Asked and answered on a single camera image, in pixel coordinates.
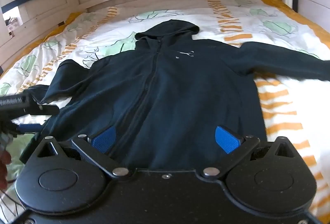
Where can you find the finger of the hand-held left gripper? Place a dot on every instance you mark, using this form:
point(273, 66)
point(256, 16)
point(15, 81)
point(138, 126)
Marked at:
point(43, 109)
point(29, 128)

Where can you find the dark navy zip hoodie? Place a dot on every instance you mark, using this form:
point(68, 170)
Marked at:
point(180, 89)

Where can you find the small patterned box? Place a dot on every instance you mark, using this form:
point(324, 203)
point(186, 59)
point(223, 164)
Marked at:
point(13, 25)

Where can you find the dark red cloth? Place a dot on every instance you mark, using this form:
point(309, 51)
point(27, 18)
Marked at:
point(4, 169)

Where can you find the white leaf printed blanket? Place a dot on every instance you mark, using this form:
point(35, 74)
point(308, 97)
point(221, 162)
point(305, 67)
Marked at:
point(278, 100)

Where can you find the orange bed sheet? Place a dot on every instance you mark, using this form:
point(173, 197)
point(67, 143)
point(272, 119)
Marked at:
point(296, 11)

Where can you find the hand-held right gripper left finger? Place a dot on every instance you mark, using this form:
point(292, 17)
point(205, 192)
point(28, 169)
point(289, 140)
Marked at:
point(104, 139)

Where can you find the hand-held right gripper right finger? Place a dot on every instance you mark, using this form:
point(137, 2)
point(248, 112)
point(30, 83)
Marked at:
point(226, 139)

